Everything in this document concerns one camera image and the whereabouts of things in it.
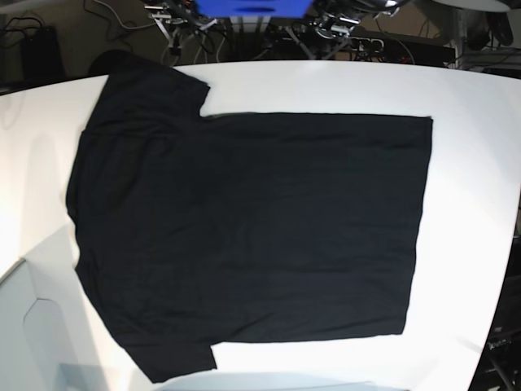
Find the black T-shirt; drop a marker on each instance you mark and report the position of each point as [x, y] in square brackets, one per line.
[249, 227]

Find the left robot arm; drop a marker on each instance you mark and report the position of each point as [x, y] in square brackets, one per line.
[322, 34]

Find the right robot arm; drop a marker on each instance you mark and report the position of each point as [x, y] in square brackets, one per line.
[181, 22]

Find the black power strip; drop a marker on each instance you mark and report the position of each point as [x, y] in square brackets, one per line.
[366, 45]

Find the blue plastic bin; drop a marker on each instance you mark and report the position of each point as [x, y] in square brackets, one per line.
[273, 8]

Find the grey cabinet at lower left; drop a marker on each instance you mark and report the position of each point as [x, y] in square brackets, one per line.
[36, 348]

